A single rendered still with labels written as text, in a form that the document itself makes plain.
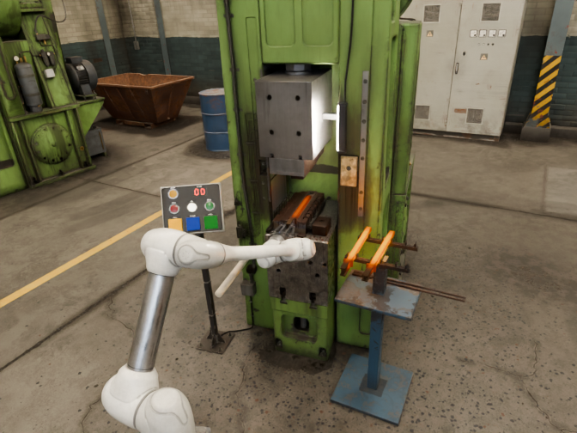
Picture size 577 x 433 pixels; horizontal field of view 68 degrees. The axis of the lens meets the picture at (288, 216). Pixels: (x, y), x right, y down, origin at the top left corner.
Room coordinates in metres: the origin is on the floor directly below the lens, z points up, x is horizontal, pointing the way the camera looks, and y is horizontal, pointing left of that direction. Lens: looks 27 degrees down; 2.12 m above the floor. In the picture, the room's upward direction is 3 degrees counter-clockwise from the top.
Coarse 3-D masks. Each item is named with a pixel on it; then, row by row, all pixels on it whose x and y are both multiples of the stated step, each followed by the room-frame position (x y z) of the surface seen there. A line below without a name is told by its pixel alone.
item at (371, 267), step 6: (390, 234) 1.96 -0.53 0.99; (384, 240) 1.90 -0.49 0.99; (390, 240) 1.91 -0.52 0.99; (384, 246) 1.84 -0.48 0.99; (378, 252) 1.79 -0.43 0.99; (384, 252) 1.81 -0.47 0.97; (378, 258) 1.73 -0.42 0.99; (372, 264) 1.67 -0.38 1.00; (366, 270) 1.63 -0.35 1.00; (372, 270) 1.66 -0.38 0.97; (366, 276) 1.58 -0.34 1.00
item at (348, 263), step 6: (366, 228) 2.04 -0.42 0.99; (366, 234) 1.97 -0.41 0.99; (360, 240) 1.91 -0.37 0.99; (360, 246) 1.85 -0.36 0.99; (354, 252) 1.80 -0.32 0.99; (348, 258) 1.74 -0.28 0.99; (354, 258) 1.76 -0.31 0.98; (342, 264) 1.68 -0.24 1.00; (348, 264) 1.68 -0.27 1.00; (342, 270) 1.64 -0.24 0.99; (348, 270) 1.68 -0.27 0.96
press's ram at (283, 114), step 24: (312, 72) 2.40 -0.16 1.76; (264, 96) 2.20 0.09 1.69; (288, 96) 2.16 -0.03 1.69; (312, 96) 2.12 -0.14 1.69; (264, 120) 2.21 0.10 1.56; (288, 120) 2.16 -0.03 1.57; (312, 120) 2.12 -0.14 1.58; (264, 144) 2.21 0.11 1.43; (288, 144) 2.16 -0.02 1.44; (312, 144) 2.12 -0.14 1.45
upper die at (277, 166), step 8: (320, 152) 2.46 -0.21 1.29; (272, 160) 2.20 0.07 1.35; (280, 160) 2.18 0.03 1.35; (288, 160) 2.16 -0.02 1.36; (296, 160) 2.15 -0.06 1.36; (304, 160) 2.14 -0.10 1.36; (272, 168) 2.20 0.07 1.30; (280, 168) 2.18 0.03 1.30; (288, 168) 2.16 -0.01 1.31; (296, 168) 2.15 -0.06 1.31; (304, 168) 2.14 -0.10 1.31; (304, 176) 2.14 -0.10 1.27
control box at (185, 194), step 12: (168, 192) 2.24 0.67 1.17; (180, 192) 2.24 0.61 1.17; (192, 192) 2.24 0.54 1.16; (204, 192) 2.25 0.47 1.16; (216, 192) 2.25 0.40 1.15; (168, 204) 2.20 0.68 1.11; (180, 204) 2.21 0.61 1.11; (204, 204) 2.21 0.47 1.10; (216, 204) 2.22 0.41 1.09; (168, 216) 2.17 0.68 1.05; (180, 216) 2.17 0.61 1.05; (192, 216) 2.17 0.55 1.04; (168, 228) 2.14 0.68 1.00
